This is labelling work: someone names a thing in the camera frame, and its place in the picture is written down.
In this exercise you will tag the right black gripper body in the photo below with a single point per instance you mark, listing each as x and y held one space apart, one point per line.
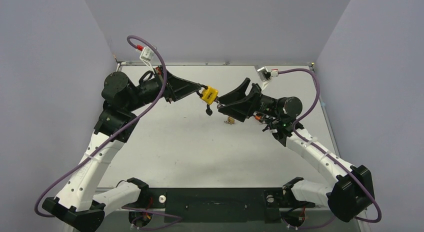
254 100

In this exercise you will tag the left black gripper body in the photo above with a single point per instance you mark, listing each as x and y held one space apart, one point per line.
149 89

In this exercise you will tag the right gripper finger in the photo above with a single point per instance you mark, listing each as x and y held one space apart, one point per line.
241 109
236 94

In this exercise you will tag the small brass padlock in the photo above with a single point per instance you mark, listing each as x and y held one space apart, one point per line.
230 120

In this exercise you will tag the yellow padlock with keys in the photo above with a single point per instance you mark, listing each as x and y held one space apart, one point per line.
209 95

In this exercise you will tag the orange black padlock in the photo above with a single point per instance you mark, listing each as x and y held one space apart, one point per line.
259 118

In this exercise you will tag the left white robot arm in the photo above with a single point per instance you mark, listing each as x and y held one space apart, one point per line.
78 204

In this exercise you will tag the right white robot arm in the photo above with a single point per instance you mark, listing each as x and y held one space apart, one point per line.
295 137

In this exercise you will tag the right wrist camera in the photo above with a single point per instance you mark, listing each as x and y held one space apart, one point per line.
265 75

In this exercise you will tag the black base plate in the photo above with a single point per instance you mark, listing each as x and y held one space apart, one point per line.
221 205

